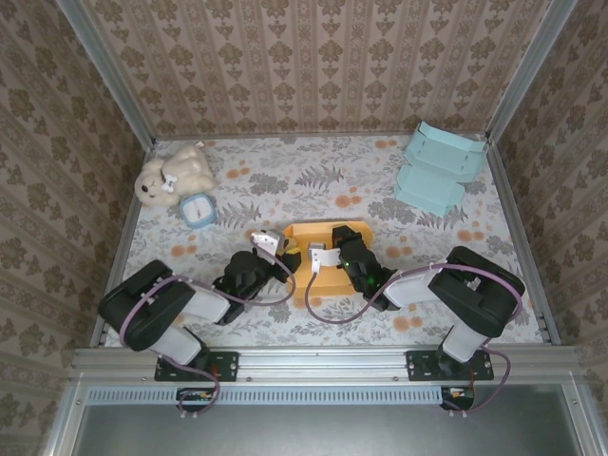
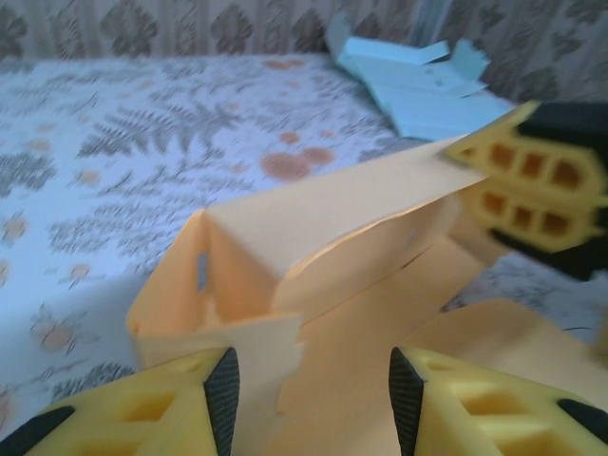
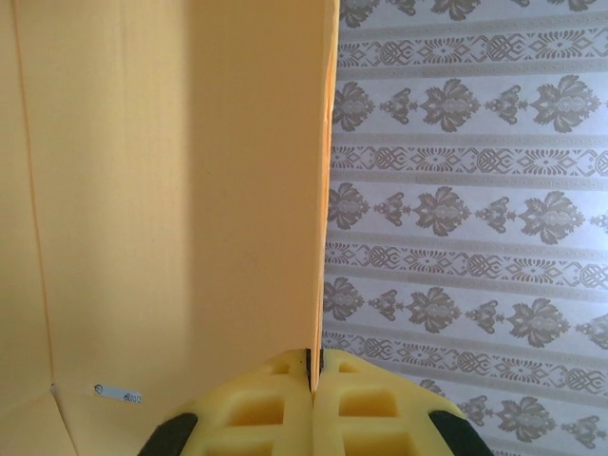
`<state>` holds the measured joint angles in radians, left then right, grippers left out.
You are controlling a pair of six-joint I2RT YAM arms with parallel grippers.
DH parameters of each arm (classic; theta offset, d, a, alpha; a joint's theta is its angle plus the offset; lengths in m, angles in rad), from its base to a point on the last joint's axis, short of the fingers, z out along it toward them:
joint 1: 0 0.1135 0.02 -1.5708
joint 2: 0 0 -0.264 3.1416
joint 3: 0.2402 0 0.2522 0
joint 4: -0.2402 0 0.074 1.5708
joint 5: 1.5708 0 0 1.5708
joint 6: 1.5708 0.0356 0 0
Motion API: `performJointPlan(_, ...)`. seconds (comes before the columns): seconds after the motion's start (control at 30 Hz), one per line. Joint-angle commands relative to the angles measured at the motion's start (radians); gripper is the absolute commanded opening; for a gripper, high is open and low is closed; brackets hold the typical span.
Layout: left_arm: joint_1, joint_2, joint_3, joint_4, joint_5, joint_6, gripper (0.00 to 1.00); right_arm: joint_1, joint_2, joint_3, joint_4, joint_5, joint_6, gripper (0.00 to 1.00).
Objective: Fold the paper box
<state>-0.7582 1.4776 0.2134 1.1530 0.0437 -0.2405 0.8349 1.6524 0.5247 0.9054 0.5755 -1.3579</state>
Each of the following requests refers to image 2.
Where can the orange paper box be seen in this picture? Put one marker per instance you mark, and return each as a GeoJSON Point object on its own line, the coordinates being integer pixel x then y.
{"type": "Point", "coordinates": [332, 214]}

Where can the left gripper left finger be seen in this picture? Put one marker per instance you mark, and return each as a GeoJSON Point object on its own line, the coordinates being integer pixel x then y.
{"type": "Point", "coordinates": [119, 418]}

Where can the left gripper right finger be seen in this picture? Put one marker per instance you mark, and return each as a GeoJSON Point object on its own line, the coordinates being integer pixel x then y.
{"type": "Point", "coordinates": [499, 418]}

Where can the floral patterned table cover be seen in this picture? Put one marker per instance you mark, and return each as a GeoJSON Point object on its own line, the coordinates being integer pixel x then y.
{"type": "Point", "coordinates": [95, 166]}

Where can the aluminium frame post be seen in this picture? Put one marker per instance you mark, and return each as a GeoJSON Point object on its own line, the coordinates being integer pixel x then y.
{"type": "Point", "coordinates": [425, 19]}

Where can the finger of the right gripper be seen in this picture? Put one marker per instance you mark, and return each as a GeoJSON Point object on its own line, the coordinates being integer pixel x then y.
{"type": "Point", "coordinates": [570, 233]}
{"type": "Point", "coordinates": [560, 138]}

